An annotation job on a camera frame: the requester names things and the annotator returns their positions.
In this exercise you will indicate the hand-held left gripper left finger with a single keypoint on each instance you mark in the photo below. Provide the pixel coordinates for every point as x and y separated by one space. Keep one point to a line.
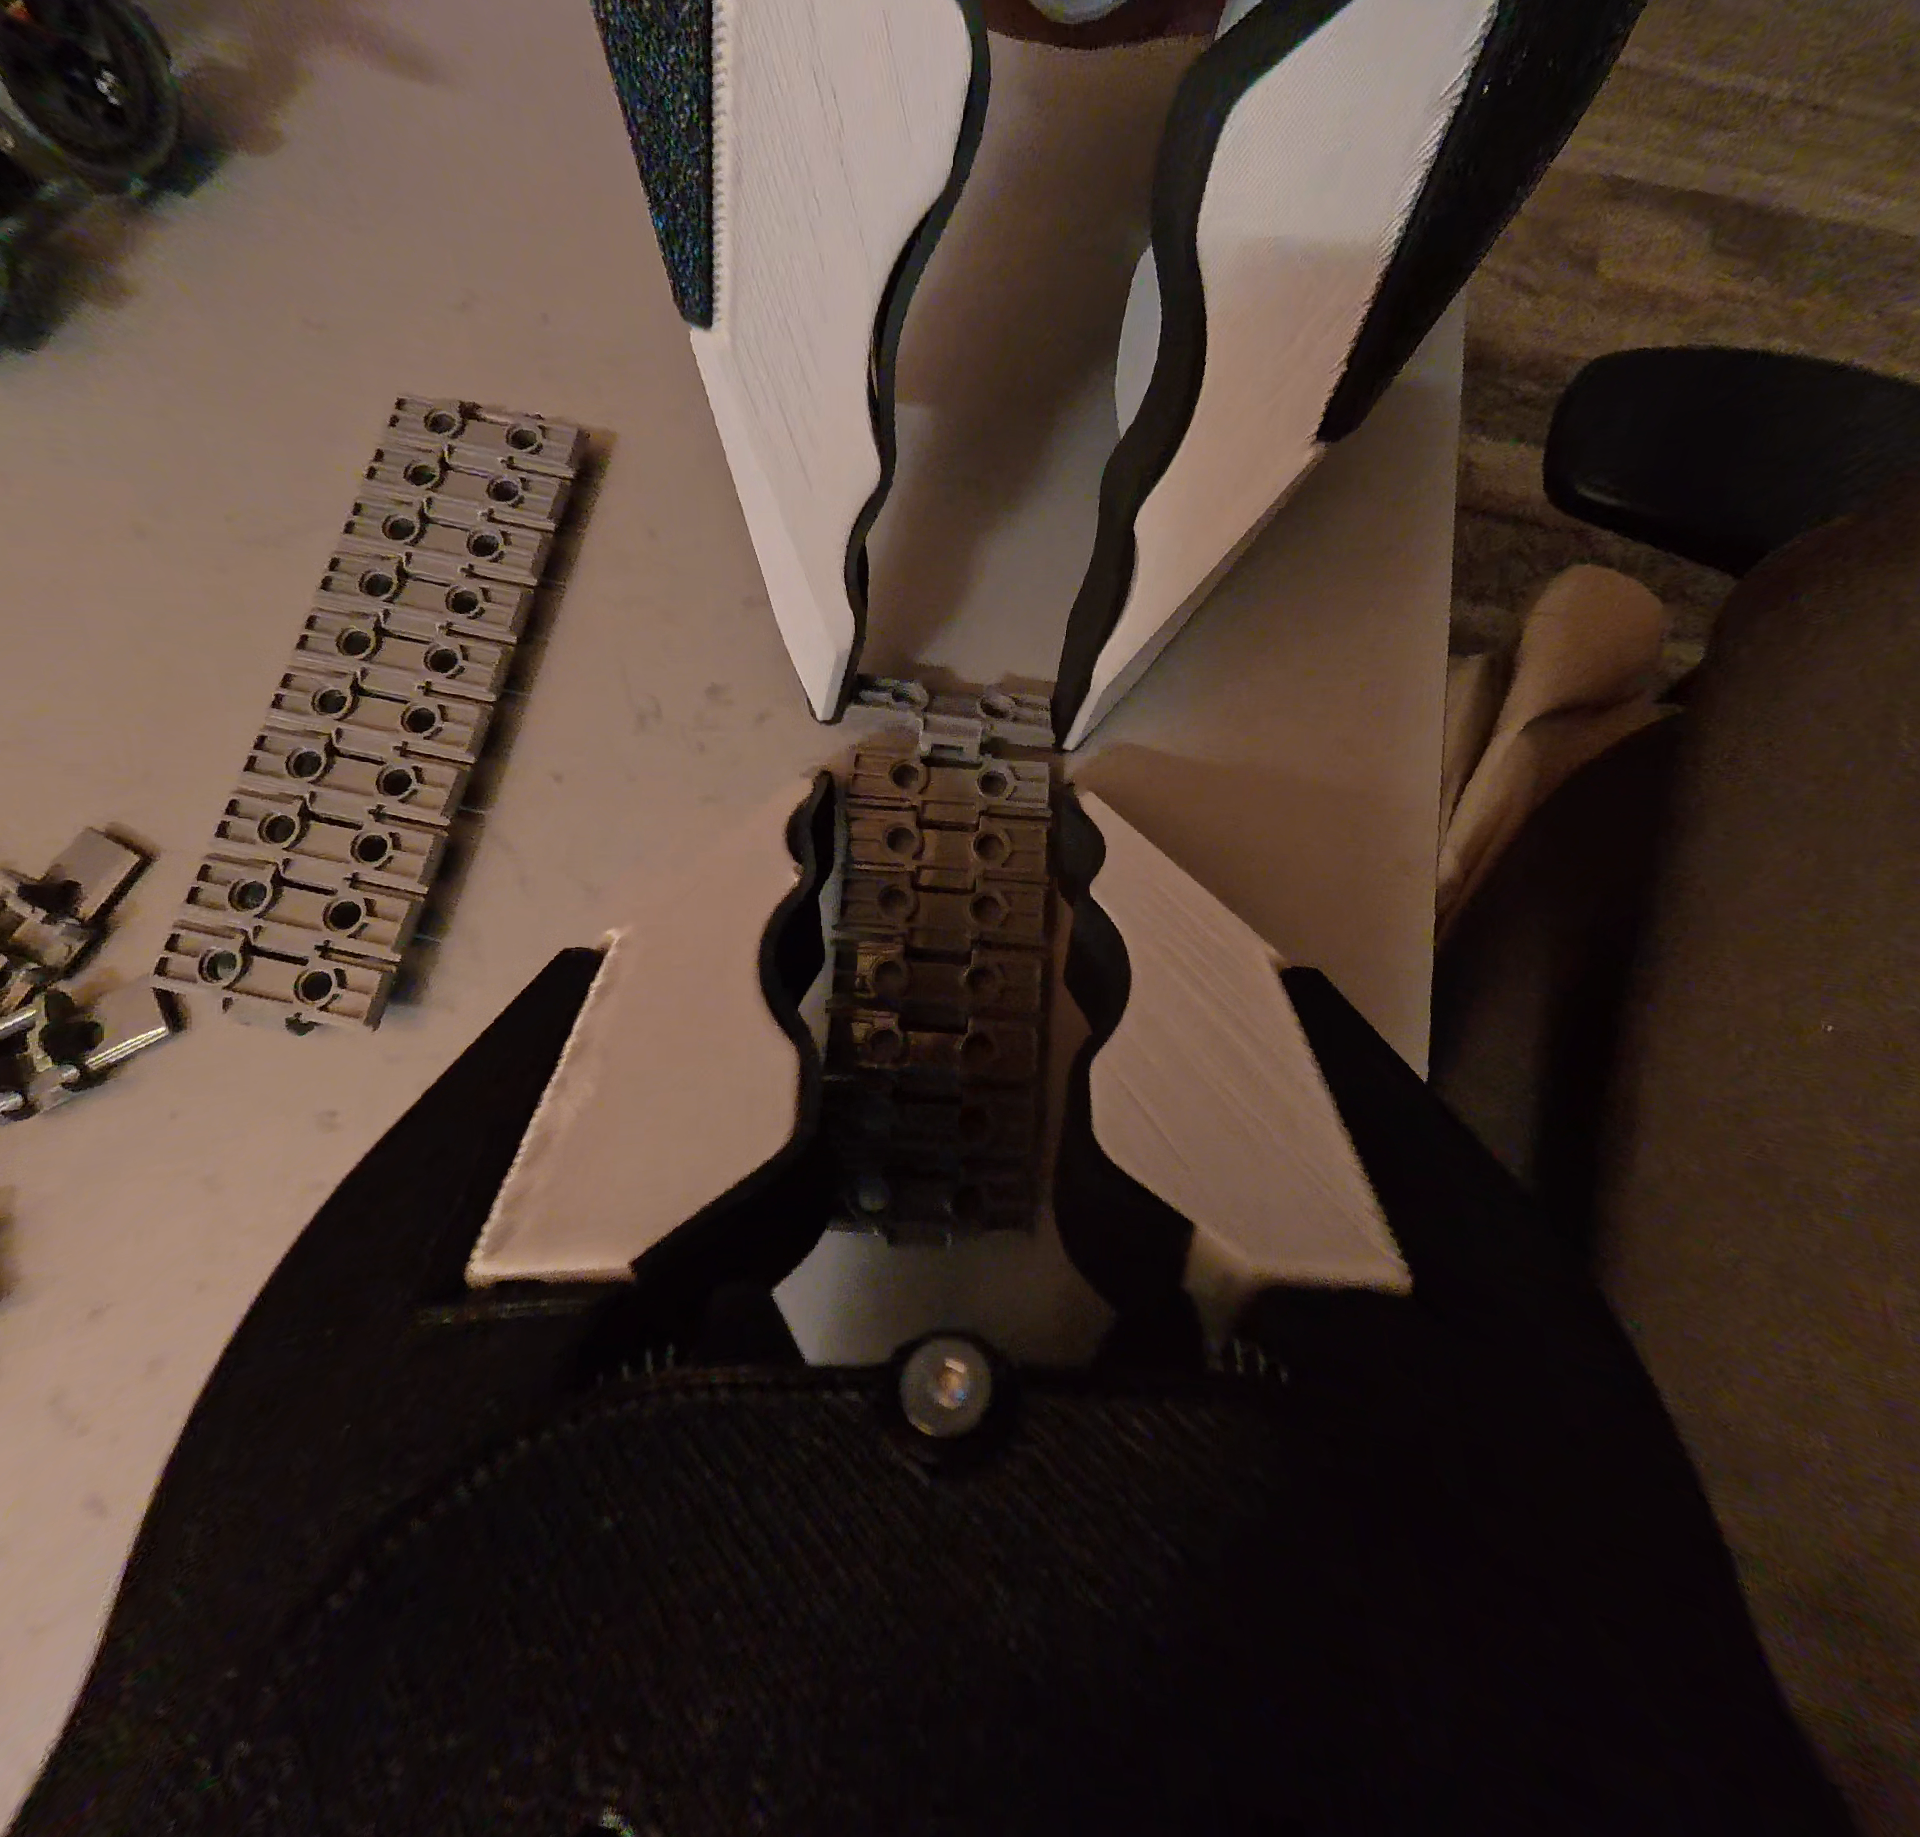
661 1101

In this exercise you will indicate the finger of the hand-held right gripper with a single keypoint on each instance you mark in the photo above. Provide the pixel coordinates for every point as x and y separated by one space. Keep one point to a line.
1290 247
826 141

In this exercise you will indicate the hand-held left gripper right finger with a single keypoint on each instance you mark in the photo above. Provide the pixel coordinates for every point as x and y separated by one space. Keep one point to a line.
1246 1101

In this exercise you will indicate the short grey track strip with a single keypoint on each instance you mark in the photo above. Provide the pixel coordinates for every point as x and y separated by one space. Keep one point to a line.
945 937

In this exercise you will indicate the assembled grey track strip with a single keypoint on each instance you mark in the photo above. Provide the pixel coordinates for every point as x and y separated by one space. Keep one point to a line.
375 711

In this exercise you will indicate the pile of grey track links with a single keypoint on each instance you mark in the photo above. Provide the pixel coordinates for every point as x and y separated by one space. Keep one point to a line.
60 967

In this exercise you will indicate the person's black shoe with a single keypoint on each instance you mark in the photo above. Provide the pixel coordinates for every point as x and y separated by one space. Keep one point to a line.
1726 442

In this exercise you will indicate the person's beige trousers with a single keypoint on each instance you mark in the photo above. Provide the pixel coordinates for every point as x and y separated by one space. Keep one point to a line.
1560 711

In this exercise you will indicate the person's grey clothing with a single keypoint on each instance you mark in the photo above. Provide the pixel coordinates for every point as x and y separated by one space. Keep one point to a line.
1770 1117

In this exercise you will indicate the yellow black brick vehicle model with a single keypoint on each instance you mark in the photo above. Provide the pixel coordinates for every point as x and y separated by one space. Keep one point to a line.
76 66

